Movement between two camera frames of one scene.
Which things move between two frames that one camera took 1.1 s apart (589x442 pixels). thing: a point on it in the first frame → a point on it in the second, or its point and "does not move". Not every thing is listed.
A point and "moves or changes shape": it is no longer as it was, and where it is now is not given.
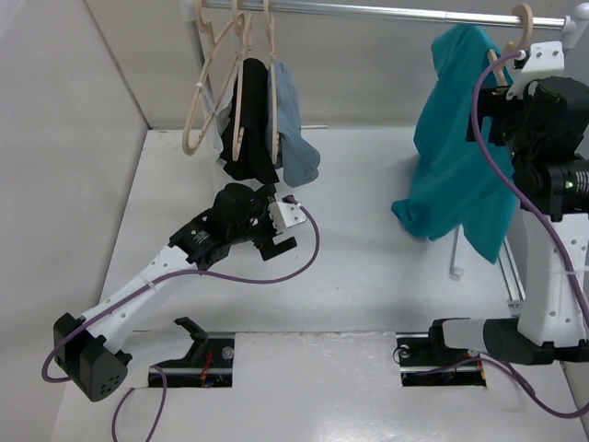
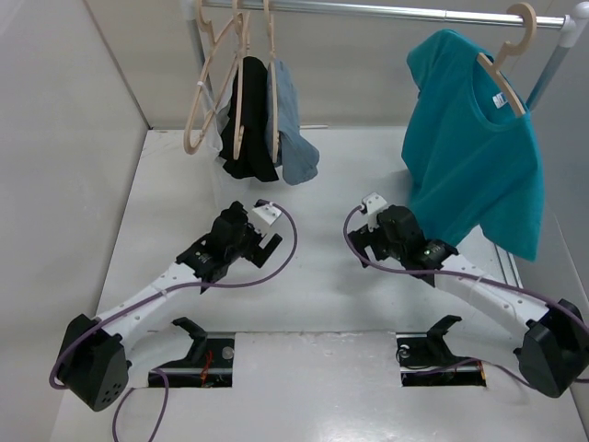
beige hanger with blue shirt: x=274 y=136 does not move
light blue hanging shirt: x=298 y=157 does not move
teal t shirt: x=453 y=184 moves or changes shape
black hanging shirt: x=256 y=162 does not move
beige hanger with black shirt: x=240 y=23 does not move
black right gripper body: x=508 y=128 → x=379 y=244
